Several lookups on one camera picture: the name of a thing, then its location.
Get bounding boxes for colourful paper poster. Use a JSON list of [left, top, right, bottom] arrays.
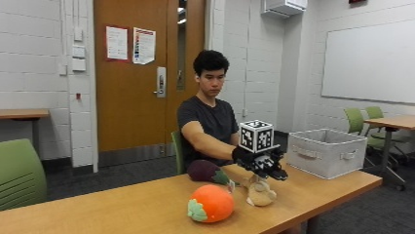
[[131, 27, 157, 65]]

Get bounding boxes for white whiteboard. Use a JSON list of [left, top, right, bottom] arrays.
[[320, 19, 415, 104]]

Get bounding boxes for white wall unit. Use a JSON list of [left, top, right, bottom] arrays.
[[260, 0, 308, 19]]

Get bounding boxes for silver door handle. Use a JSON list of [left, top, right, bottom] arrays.
[[153, 66, 167, 98]]

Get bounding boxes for wooden side table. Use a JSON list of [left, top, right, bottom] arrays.
[[0, 108, 50, 154], [363, 115, 415, 192]]

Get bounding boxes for orange plush tomato toy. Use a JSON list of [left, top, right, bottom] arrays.
[[186, 184, 235, 224]]

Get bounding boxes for wooden door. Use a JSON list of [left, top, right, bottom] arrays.
[[93, 0, 206, 153]]

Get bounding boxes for grey fabric storage bin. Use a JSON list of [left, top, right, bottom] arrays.
[[286, 128, 368, 180]]

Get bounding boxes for purple plush eggplant toy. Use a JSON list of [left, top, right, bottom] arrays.
[[186, 159, 232, 186]]

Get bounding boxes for the person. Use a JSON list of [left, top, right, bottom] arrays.
[[176, 49, 239, 170]]

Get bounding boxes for white paper notice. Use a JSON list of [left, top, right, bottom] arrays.
[[105, 25, 130, 61]]

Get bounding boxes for green chair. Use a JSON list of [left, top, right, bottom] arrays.
[[170, 131, 187, 176], [0, 138, 47, 212], [343, 107, 367, 136], [364, 105, 412, 164]]

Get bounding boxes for white marker cube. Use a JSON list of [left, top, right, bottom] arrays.
[[238, 119, 275, 154]]

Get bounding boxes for beige plush toy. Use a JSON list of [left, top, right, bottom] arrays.
[[240, 175, 278, 208]]

